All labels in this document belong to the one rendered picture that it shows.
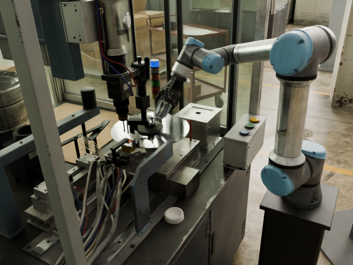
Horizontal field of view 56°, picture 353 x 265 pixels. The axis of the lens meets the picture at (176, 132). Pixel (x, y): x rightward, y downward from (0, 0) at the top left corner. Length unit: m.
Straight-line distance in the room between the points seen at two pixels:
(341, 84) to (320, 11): 5.45
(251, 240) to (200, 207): 1.00
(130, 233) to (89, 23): 0.69
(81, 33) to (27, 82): 0.48
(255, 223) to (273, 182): 1.22
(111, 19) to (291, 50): 0.55
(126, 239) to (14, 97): 0.87
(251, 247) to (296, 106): 1.31
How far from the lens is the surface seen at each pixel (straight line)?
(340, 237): 2.38
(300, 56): 0.96
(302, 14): 9.60
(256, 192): 2.61
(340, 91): 4.27
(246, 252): 2.16
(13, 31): 0.64
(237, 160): 1.46
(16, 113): 1.70
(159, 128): 1.37
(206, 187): 1.37
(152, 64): 1.59
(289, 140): 1.08
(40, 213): 1.27
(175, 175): 1.31
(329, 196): 1.43
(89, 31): 1.11
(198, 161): 1.51
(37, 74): 0.65
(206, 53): 1.27
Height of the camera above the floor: 1.57
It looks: 27 degrees down
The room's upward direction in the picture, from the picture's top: 2 degrees counter-clockwise
